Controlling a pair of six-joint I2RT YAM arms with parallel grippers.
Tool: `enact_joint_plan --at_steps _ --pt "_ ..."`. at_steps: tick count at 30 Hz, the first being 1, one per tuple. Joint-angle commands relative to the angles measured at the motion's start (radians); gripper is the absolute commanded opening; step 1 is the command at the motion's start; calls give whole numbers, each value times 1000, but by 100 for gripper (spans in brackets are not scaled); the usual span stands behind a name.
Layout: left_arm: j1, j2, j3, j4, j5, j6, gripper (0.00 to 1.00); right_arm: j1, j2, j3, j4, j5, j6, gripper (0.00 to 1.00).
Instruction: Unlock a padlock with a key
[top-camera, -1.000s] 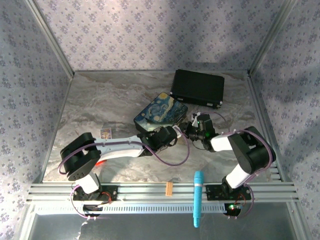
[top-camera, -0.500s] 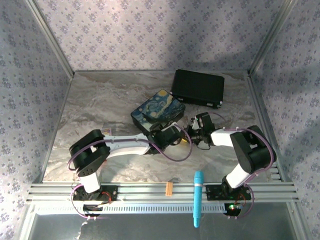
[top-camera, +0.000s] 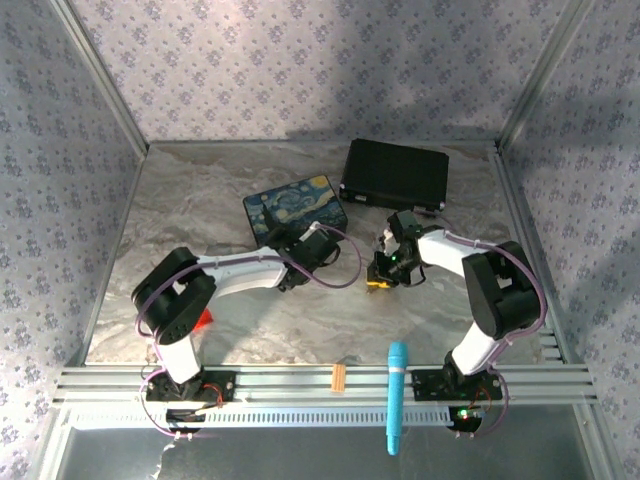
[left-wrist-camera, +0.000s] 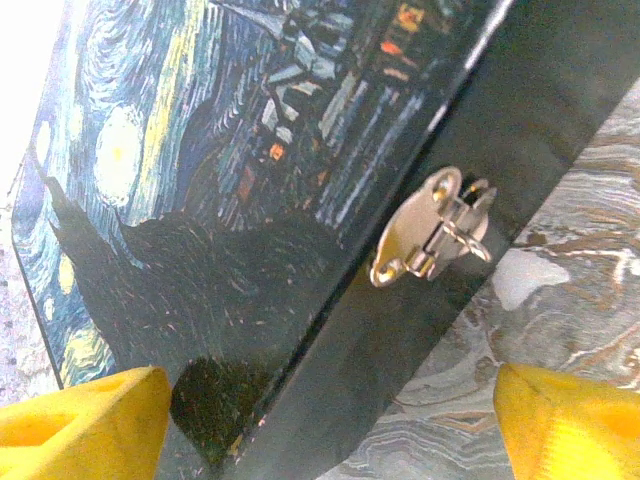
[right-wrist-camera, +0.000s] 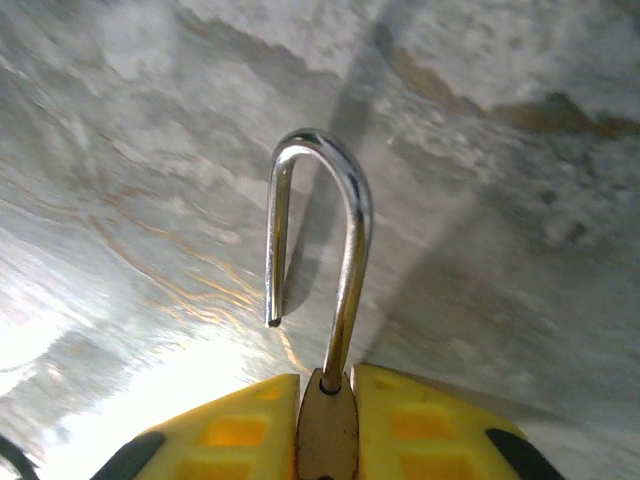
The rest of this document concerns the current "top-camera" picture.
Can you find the yellow padlock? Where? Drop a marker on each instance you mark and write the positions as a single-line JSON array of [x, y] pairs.
[[380, 287]]

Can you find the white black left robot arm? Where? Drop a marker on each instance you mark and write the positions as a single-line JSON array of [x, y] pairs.
[[240, 270]]

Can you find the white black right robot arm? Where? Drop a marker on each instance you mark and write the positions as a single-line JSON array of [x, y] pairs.
[[500, 290]]

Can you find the starry night print box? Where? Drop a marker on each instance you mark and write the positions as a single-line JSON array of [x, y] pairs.
[[295, 202]]

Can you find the black hard case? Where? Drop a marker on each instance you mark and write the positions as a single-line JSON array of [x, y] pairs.
[[395, 175]]

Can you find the red plastic object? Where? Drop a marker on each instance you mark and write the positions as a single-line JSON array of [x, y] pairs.
[[205, 320]]

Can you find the small wooden block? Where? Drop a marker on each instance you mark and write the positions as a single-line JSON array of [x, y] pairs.
[[338, 378]]

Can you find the blue marker pen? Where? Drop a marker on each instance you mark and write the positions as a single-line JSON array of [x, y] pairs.
[[396, 395]]

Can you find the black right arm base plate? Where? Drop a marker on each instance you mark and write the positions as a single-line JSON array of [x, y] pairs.
[[430, 385]]

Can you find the aluminium mounting rail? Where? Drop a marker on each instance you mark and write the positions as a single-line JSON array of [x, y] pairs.
[[310, 385]]

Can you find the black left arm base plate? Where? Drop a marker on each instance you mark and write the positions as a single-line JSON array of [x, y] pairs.
[[220, 387]]

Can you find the aluminium enclosure corner post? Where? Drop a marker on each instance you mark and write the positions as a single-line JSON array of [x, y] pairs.
[[545, 70], [100, 75]]

